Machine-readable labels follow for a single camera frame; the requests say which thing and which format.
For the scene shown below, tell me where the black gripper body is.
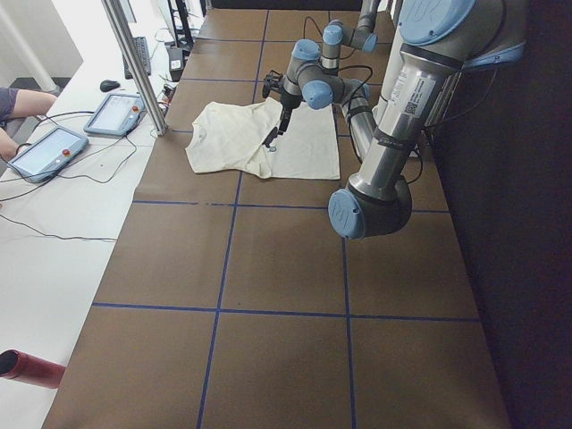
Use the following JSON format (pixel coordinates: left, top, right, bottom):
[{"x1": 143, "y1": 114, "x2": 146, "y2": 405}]
[{"x1": 280, "y1": 87, "x2": 302, "y2": 121}]

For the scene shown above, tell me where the white long-sleeve t-shirt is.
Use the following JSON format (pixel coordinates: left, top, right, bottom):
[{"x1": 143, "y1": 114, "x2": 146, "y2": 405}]
[{"x1": 186, "y1": 97, "x2": 341, "y2": 180}]

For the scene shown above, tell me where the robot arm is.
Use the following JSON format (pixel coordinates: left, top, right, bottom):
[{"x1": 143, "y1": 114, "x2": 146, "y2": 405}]
[
  {"x1": 320, "y1": 0, "x2": 381, "y2": 75},
  {"x1": 265, "y1": 0, "x2": 528, "y2": 239}
]

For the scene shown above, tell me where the person forearm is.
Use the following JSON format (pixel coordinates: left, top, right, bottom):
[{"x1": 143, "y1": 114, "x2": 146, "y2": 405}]
[{"x1": 1, "y1": 88, "x2": 57, "y2": 122}]

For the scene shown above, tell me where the white mounting column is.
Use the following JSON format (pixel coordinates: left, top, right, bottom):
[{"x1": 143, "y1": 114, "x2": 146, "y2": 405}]
[{"x1": 373, "y1": 29, "x2": 403, "y2": 123}]

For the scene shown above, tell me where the black power adapter box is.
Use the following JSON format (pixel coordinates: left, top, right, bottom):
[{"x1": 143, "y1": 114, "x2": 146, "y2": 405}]
[{"x1": 167, "y1": 46, "x2": 185, "y2": 82}]

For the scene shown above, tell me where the black keyboard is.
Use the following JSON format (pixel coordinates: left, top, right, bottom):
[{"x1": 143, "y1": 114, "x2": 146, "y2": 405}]
[{"x1": 122, "y1": 37, "x2": 151, "y2": 80}]

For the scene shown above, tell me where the far teach pendant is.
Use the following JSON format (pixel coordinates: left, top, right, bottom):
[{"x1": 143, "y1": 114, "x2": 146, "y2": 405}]
[{"x1": 83, "y1": 93, "x2": 146, "y2": 137}]

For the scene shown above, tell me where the teach pendant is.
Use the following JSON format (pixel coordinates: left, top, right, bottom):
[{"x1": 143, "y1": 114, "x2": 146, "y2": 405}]
[
  {"x1": 8, "y1": 126, "x2": 88, "y2": 183},
  {"x1": 83, "y1": 93, "x2": 146, "y2": 137}
]

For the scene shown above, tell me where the black computer mouse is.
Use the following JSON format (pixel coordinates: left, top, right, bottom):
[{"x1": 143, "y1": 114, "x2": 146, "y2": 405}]
[{"x1": 99, "y1": 80, "x2": 121, "y2": 93}]

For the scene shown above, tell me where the near teach pendant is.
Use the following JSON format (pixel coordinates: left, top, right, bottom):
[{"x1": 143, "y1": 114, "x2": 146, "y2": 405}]
[{"x1": 8, "y1": 126, "x2": 88, "y2": 183}]

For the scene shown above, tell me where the red cylinder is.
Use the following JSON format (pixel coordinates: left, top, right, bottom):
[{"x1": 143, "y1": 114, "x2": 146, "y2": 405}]
[{"x1": 1, "y1": 349, "x2": 66, "y2": 389}]

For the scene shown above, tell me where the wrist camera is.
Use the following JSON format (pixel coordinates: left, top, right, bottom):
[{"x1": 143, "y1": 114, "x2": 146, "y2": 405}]
[{"x1": 262, "y1": 70, "x2": 283, "y2": 98}]

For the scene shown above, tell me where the aluminium frame post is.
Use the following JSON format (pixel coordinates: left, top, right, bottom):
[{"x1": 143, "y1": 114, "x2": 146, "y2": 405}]
[{"x1": 102, "y1": 0, "x2": 167, "y2": 136}]

